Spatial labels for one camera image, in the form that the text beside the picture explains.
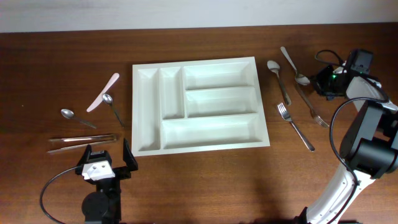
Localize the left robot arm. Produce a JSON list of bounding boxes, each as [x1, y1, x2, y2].
[[75, 139, 138, 223]]

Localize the small teaspoon near knife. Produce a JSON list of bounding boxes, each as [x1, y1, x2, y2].
[[102, 93, 125, 128]]

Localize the pink plastic knife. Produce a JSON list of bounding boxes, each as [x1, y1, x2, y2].
[[86, 73, 120, 113]]

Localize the large spoon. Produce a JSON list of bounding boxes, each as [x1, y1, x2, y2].
[[267, 60, 292, 106], [280, 47, 310, 86]]

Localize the white plastic cutlery tray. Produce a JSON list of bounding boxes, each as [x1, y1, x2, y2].
[[131, 57, 271, 156]]

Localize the small teaspoon far left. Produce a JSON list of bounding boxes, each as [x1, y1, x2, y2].
[[60, 108, 97, 129]]

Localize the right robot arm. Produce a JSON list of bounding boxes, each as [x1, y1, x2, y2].
[[293, 49, 397, 223]]

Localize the metal tongs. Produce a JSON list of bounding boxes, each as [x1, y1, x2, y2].
[[47, 134, 118, 154]]

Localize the fork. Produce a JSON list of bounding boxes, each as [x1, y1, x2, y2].
[[294, 83, 330, 128], [277, 103, 315, 152]]

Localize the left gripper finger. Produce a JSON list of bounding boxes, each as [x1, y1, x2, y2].
[[76, 144, 92, 167], [123, 138, 139, 171]]

